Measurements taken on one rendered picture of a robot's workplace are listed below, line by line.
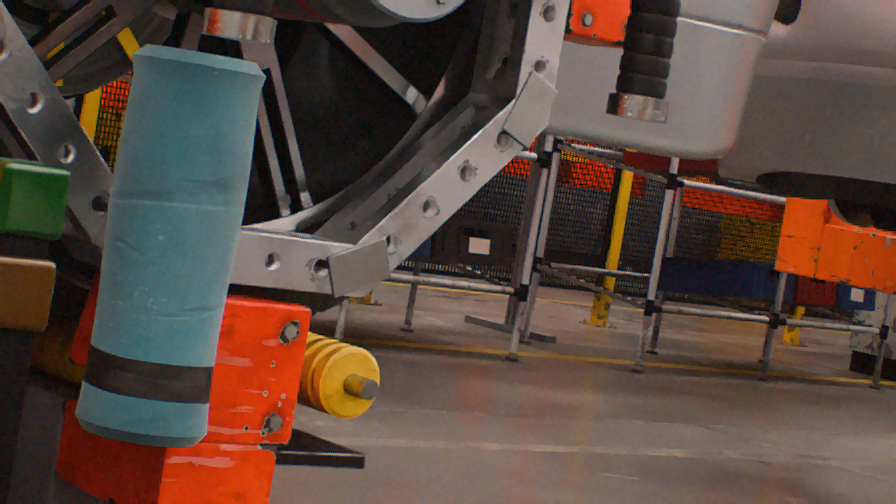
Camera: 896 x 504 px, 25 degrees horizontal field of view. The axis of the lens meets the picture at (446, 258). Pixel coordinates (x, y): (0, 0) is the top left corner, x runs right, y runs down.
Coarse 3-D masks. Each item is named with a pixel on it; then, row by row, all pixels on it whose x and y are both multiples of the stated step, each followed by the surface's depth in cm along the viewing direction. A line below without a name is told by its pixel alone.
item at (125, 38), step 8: (48, 16) 191; (56, 16) 192; (120, 32) 196; (128, 32) 197; (120, 40) 196; (128, 40) 197; (56, 48) 192; (128, 48) 197; (136, 48) 197; (48, 56) 192; (128, 56) 197
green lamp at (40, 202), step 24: (0, 168) 107; (24, 168) 107; (48, 168) 108; (0, 192) 106; (24, 192) 107; (48, 192) 108; (0, 216) 106; (24, 216) 107; (48, 216) 108; (48, 240) 109
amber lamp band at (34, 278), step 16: (0, 256) 107; (16, 256) 108; (0, 272) 107; (16, 272) 107; (32, 272) 108; (48, 272) 108; (0, 288) 107; (16, 288) 107; (32, 288) 108; (48, 288) 108; (0, 304) 107; (16, 304) 107; (32, 304) 108; (48, 304) 109; (0, 320) 107; (16, 320) 108; (32, 320) 108; (48, 320) 109
